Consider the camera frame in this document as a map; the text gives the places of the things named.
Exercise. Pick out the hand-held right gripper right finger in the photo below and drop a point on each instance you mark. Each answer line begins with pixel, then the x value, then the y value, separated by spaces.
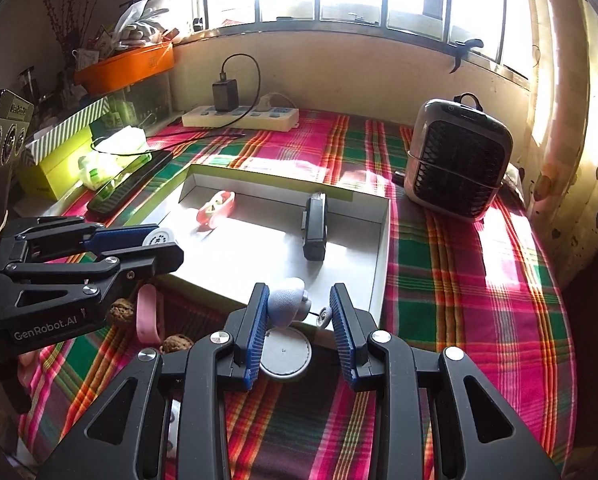
pixel 341 335

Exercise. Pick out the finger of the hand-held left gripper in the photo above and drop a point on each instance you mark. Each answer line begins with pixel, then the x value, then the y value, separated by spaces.
pixel 119 237
pixel 149 260

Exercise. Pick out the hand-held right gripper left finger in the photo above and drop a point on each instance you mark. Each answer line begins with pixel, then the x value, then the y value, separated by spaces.
pixel 256 332

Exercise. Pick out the small round jar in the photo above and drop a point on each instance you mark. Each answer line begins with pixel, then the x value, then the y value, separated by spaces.
pixel 160 237

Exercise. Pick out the grey round knobbed holder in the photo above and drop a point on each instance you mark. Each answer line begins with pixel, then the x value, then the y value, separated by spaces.
pixel 286 355

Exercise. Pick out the brown walnut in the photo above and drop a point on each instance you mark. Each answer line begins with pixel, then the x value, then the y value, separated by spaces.
pixel 121 312
pixel 176 345

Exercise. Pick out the shallow cardboard box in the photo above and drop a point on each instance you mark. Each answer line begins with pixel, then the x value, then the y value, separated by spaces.
pixel 259 240

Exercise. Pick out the black smartphone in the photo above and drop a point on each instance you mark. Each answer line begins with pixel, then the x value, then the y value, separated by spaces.
pixel 124 187

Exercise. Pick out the red and white small toy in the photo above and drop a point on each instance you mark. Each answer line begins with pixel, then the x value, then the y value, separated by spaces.
pixel 214 210

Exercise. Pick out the green box striped lid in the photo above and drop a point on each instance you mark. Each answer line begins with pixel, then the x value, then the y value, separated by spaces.
pixel 54 170

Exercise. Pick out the green tissue pack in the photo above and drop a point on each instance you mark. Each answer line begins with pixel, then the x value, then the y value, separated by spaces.
pixel 119 140

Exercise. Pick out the black rectangular device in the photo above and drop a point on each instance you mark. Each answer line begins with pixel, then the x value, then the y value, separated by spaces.
pixel 315 230

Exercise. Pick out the plaid tablecloth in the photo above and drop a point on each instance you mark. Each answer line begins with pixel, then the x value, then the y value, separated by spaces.
pixel 454 285

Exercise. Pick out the clear plastic container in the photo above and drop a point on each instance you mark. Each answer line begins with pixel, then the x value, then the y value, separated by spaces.
pixel 144 100

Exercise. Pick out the white power strip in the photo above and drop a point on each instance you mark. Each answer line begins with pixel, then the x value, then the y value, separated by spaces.
pixel 214 119

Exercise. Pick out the black box with round dials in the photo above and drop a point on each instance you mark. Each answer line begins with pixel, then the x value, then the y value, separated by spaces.
pixel 6 135

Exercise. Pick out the black marker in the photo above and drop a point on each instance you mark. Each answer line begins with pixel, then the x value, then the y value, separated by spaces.
pixel 399 177

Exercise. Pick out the orange plastic basket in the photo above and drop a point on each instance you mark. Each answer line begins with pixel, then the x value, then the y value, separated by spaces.
pixel 129 67

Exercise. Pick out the white plug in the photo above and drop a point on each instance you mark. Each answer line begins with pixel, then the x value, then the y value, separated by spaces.
pixel 269 104

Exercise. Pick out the small grey fan heater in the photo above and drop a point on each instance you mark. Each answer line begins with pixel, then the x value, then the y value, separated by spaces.
pixel 454 160

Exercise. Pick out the white plastic bag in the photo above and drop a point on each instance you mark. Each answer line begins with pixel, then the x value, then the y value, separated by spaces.
pixel 139 15

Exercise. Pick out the heart print curtain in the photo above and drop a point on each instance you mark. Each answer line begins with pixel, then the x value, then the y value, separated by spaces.
pixel 579 160

